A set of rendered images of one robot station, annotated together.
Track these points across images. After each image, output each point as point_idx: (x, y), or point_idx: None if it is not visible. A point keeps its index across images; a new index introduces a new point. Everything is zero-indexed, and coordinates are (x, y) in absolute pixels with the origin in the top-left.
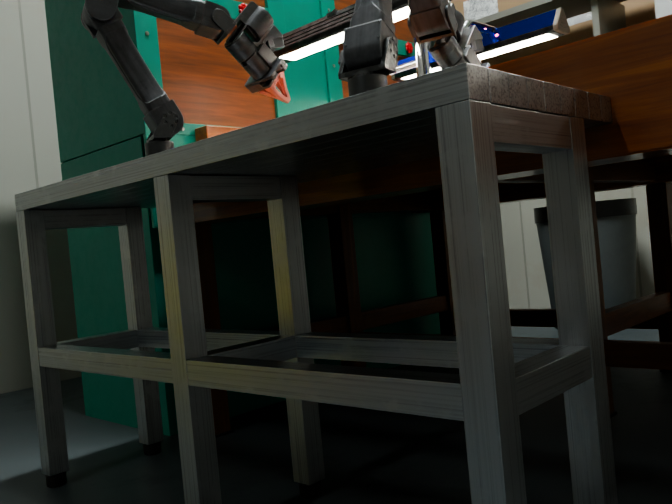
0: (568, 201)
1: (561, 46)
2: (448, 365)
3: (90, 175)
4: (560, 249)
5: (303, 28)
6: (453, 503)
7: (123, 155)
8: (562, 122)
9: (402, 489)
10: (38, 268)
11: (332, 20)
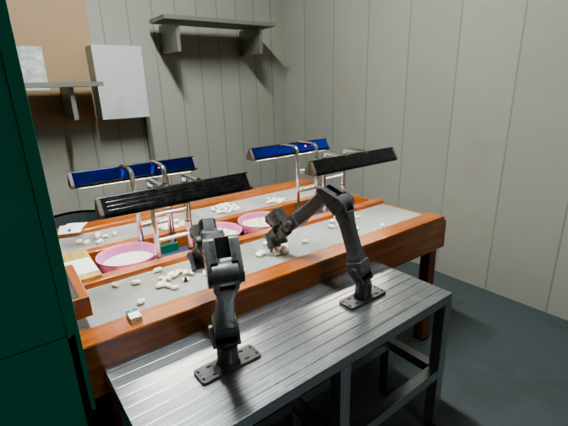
0: None
1: (363, 245)
2: (361, 366)
3: (285, 395)
4: None
5: (133, 195)
6: (324, 412)
7: (25, 365)
8: None
9: (303, 423)
10: None
11: (169, 194)
